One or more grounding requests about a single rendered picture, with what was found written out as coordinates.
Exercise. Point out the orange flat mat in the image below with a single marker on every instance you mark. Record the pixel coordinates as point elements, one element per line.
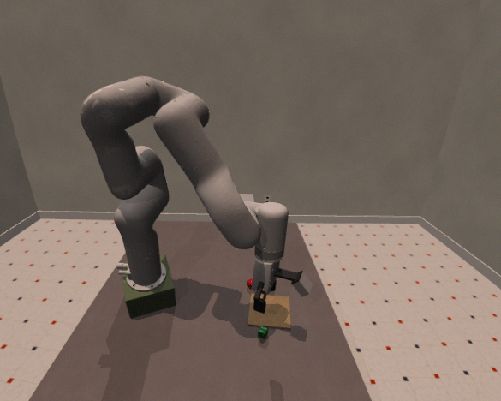
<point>277,313</point>

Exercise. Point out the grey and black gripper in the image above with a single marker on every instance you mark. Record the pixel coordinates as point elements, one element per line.
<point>263,276</point>

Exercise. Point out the green die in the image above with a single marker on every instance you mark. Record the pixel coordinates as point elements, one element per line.
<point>262,332</point>

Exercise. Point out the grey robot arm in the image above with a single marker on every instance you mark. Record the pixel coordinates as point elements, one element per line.
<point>179,116</point>

